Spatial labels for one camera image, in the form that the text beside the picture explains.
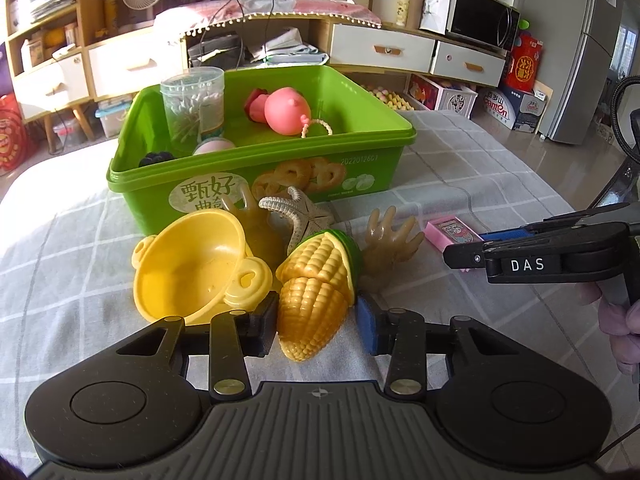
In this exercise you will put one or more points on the grey checkered blanket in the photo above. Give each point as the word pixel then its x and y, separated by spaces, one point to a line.
pixel 75 260

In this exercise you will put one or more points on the egg tray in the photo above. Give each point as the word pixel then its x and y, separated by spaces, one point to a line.
pixel 390 97

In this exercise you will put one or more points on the stack of papers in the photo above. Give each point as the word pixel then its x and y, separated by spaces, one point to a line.
pixel 47 2

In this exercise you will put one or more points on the beige toy starfish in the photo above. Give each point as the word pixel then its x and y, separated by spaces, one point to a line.
pixel 305 220

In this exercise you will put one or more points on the pink card box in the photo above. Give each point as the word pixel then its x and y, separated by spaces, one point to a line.
pixel 447 232

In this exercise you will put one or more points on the black microwave oven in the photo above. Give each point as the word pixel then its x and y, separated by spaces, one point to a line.
pixel 480 17

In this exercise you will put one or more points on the purple toy grapes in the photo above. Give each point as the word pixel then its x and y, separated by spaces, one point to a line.
pixel 155 158

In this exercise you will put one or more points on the red gift box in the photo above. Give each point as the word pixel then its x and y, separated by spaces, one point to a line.
pixel 522 62

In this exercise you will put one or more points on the brown rubber hand toy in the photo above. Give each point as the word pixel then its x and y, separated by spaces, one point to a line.
pixel 385 250

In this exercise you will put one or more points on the red printed bag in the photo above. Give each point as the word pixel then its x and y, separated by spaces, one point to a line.
pixel 10 135

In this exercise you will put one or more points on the clear storage box blue lid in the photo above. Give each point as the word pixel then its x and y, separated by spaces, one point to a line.
pixel 112 115

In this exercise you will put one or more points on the green plastic storage box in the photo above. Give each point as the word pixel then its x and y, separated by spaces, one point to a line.
pixel 150 195

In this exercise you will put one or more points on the grey refrigerator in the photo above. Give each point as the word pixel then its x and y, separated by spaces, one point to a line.
pixel 575 50

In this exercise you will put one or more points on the pale translucent round toy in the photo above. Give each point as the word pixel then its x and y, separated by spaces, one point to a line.
pixel 215 145

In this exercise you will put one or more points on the wooden cabinet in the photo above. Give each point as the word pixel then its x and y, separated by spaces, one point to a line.
pixel 310 40

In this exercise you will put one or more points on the pink cloth with pompom trim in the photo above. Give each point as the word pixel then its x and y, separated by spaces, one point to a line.
pixel 280 5

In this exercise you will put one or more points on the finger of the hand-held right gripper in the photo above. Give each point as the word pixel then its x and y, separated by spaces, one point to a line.
pixel 465 256
pixel 500 236

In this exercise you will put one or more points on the white printed crate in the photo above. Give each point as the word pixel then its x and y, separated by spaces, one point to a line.
pixel 440 92

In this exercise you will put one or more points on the yellow toy pot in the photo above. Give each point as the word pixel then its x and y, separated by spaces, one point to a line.
pixel 200 260

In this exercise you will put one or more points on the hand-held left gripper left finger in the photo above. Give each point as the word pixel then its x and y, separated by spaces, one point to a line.
pixel 265 320

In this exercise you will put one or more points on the yellow toy corn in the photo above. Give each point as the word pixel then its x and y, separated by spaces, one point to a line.
pixel 310 300

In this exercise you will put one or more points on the black electronic device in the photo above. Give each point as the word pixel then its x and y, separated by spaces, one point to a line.
pixel 212 52

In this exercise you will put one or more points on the folded light cloth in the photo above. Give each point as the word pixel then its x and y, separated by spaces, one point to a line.
pixel 282 47

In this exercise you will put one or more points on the person's right hand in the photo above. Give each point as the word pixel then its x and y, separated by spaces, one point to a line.
pixel 622 340

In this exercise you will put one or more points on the clear cotton swab jar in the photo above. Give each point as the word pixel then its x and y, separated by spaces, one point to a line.
pixel 192 110

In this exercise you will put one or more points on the blue and white carton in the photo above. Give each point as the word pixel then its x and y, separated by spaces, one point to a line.
pixel 510 107

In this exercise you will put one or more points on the white cabinet drawer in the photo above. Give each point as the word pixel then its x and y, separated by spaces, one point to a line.
pixel 467 65
pixel 380 50
pixel 135 67
pixel 50 85

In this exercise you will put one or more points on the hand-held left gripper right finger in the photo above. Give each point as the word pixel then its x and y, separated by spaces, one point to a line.
pixel 367 327

